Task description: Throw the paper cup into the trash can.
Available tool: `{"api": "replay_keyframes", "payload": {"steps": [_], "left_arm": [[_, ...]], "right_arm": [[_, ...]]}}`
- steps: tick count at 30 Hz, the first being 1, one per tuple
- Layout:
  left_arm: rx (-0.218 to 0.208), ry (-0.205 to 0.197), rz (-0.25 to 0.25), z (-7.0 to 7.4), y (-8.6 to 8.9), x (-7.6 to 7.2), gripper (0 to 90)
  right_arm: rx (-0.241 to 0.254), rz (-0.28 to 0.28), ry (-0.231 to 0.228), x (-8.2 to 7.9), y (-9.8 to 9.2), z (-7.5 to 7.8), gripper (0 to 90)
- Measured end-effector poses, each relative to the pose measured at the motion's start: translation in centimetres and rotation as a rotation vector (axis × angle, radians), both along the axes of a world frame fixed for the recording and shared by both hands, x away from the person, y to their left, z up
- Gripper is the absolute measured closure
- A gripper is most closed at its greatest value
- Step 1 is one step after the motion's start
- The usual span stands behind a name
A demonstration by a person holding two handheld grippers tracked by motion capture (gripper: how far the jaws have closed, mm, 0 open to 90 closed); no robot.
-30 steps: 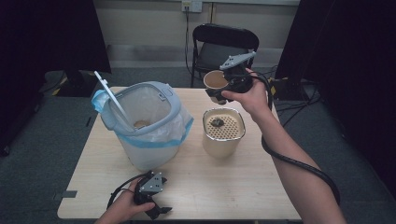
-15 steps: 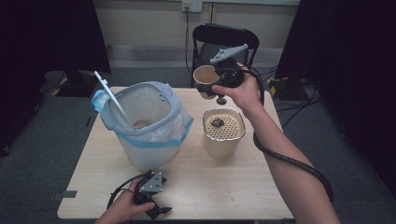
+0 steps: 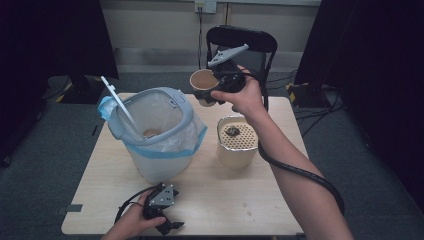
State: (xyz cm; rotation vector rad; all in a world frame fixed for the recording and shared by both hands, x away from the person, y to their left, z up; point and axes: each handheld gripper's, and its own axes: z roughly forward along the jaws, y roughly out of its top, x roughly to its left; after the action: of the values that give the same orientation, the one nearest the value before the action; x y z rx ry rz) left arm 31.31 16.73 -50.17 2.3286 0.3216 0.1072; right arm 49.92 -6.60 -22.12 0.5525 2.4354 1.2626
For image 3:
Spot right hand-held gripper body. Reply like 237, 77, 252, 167
206, 43, 250, 95

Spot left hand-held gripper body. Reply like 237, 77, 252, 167
143, 182, 180, 220

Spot brown paper cup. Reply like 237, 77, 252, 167
188, 68, 222, 108

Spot white bin with blue liner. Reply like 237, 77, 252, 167
100, 75, 201, 185

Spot beige strainer container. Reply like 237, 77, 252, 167
215, 114, 262, 171

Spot person's right hand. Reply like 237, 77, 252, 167
210, 64, 268, 120

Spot person's left hand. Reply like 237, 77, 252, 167
103, 190, 168, 240

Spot clear trash bag blue rim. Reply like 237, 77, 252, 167
97, 95, 209, 160

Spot black folding chair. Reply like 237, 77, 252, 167
203, 24, 279, 113

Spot brown round object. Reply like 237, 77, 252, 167
142, 127, 162, 140

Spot black stand base yellow tape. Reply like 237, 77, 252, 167
285, 81, 330, 109
54, 74, 110, 105

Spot grey tape strip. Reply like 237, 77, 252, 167
55, 203, 84, 216

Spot black curtain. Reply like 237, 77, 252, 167
0, 0, 120, 168
294, 0, 424, 205

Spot left hand-held gripper black cable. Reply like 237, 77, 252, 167
113, 184, 158, 224

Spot black cable from wall outlet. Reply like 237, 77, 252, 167
197, 5, 207, 72

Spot white wall outlet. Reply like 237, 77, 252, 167
194, 0, 218, 15

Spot black floor cables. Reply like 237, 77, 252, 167
266, 69, 345, 138

